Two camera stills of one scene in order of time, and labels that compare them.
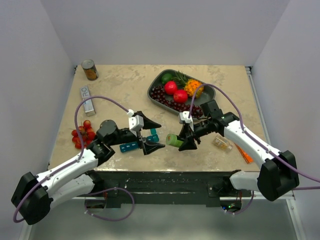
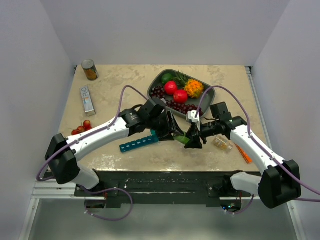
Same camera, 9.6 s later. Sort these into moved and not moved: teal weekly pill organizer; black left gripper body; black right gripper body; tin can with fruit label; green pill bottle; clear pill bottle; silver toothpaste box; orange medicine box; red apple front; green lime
Moved: green pill bottle; black left gripper body
Not moved: clear pill bottle; tin can with fruit label; black right gripper body; orange medicine box; silver toothpaste box; green lime; red apple front; teal weekly pill organizer
